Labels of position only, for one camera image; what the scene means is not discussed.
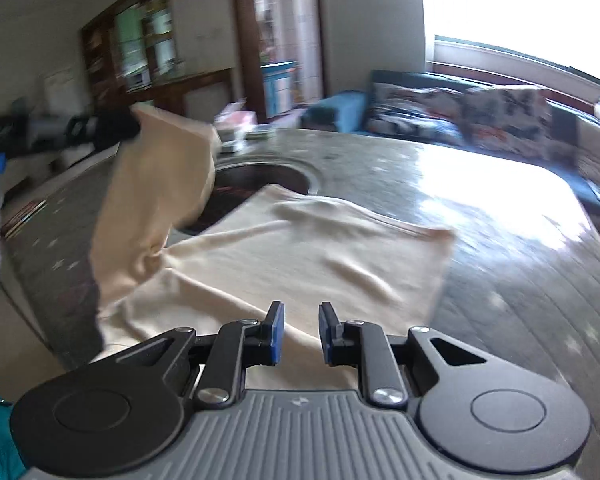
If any wooden door frame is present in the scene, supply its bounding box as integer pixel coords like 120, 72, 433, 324
230, 0, 331, 124

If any teal and white shelf cart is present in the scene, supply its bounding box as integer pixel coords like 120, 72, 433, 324
261, 61, 300, 117

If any beige garment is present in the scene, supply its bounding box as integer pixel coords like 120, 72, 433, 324
89, 103, 456, 361

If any bright window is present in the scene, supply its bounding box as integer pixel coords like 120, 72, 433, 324
419, 0, 600, 88

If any floral cushion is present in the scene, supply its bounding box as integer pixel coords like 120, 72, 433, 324
364, 81, 468, 148
461, 86, 553, 157

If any blue sofa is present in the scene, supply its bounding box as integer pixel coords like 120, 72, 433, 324
300, 69, 600, 221

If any wooden bookshelf cabinet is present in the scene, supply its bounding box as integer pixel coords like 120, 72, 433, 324
80, 0, 233, 116

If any beige blanket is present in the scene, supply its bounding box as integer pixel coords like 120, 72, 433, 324
572, 120, 600, 191

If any round dark table inset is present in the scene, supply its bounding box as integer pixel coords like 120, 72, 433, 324
179, 156, 324, 235

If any stack of books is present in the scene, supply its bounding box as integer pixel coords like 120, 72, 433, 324
0, 199, 48, 238

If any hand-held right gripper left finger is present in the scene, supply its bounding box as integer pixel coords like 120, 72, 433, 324
96, 300, 285, 408

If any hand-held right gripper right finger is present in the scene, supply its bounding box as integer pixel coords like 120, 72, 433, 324
318, 302, 492, 405

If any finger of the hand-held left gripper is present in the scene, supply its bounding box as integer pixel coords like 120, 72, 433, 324
66, 110, 142, 153

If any white box with pink lid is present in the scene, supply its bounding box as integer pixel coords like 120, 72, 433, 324
213, 101, 258, 154

